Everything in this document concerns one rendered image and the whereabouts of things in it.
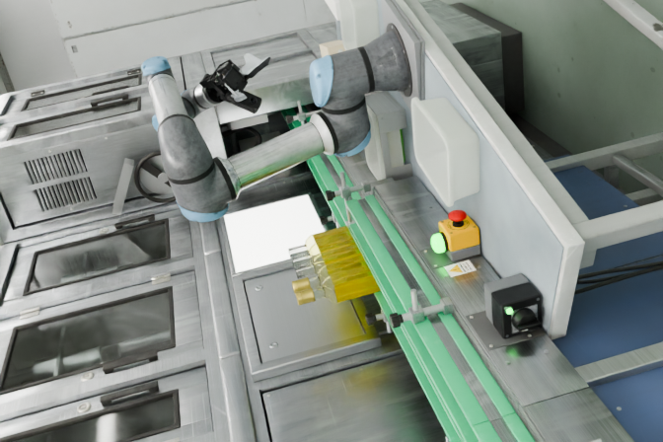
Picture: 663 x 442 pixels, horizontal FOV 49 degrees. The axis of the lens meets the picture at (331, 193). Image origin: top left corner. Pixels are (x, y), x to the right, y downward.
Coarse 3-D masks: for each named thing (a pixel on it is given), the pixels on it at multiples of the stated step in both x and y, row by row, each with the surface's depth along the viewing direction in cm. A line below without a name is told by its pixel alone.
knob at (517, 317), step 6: (516, 312) 133; (522, 312) 132; (528, 312) 132; (516, 318) 132; (522, 318) 131; (528, 318) 131; (534, 318) 132; (516, 324) 132; (522, 324) 132; (528, 324) 131; (534, 324) 131; (540, 324) 131; (522, 330) 131; (528, 330) 131
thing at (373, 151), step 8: (368, 112) 200; (376, 120) 198; (376, 128) 197; (376, 136) 198; (368, 144) 217; (376, 144) 200; (368, 152) 218; (376, 152) 218; (368, 160) 219; (376, 160) 219; (376, 168) 215; (384, 168) 204; (376, 176) 211; (384, 176) 204
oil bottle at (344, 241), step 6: (330, 240) 202; (336, 240) 201; (342, 240) 201; (348, 240) 200; (312, 246) 201; (318, 246) 200; (324, 246) 199; (330, 246) 199; (336, 246) 198; (342, 246) 198; (312, 252) 198; (318, 252) 198; (324, 252) 197; (312, 258) 198
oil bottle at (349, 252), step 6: (348, 246) 197; (354, 246) 197; (330, 252) 196; (336, 252) 196; (342, 252) 195; (348, 252) 195; (354, 252) 194; (318, 258) 194; (324, 258) 194; (330, 258) 193; (336, 258) 193; (342, 258) 193; (318, 264) 193; (324, 264) 192; (318, 270) 193
